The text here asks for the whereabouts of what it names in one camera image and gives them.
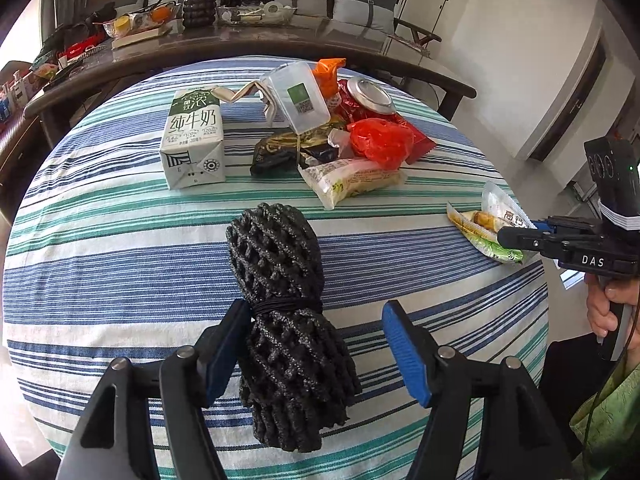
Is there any red plastic bag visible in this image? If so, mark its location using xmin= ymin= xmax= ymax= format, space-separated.
xmin=347 ymin=118 xmax=413 ymax=170

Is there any cream biscuit packet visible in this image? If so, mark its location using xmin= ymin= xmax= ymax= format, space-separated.
xmin=298 ymin=158 xmax=405 ymax=210

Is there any black foam fruit net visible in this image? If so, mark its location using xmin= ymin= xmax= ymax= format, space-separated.
xmin=226 ymin=204 xmax=362 ymax=453

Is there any green white milk carton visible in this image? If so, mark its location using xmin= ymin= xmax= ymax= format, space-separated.
xmin=160 ymin=88 xmax=226 ymax=190

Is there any green sleeve forearm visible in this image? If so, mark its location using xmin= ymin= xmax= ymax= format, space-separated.
xmin=570 ymin=364 xmax=639 ymax=479

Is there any right hand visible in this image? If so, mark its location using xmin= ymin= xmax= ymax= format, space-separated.
xmin=585 ymin=274 xmax=639 ymax=338

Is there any green yellow snack wrapper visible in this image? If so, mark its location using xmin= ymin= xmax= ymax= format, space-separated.
xmin=447 ymin=182 xmax=535 ymax=264

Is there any striped tablecloth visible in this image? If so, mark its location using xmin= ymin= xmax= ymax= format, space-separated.
xmin=3 ymin=56 xmax=548 ymax=479

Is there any crushed red metal can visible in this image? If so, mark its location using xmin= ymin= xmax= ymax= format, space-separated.
xmin=335 ymin=76 xmax=436 ymax=165

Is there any black gold snack wrapper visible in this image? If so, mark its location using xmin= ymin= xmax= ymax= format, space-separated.
xmin=250 ymin=127 xmax=338 ymax=177

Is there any orange plastic wrapper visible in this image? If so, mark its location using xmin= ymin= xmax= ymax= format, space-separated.
xmin=311 ymin=58 xmax=346 ymax=100

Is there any clear plastic box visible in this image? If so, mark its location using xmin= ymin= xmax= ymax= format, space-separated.
xmin=260 ymin=61 xmax=331 ymax=134

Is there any crumpled paper carton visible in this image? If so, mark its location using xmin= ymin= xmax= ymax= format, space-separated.
xmin=210 ymin=80 xmax=278 ymax=126

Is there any glass tray with items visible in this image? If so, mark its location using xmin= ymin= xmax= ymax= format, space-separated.
xmin=217 ymin=1 xmax=296 ymax=26

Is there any black ribbed plant pot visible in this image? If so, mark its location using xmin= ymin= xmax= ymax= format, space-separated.
xmin=182 ymin=0 xmax=218 ymax=28

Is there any dark long table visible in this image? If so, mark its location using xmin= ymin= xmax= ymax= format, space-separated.
xmin=23 ymin=16 xmax=477 ymax=145

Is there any fruit bowl with oranges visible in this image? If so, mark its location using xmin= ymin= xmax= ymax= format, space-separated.
xmin=102 ymin=2 xmax=179 ymax=39

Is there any black tracker camera box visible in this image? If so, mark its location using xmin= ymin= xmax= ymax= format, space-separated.
xmin=584 ymin=136 xmax=640 ymax=232

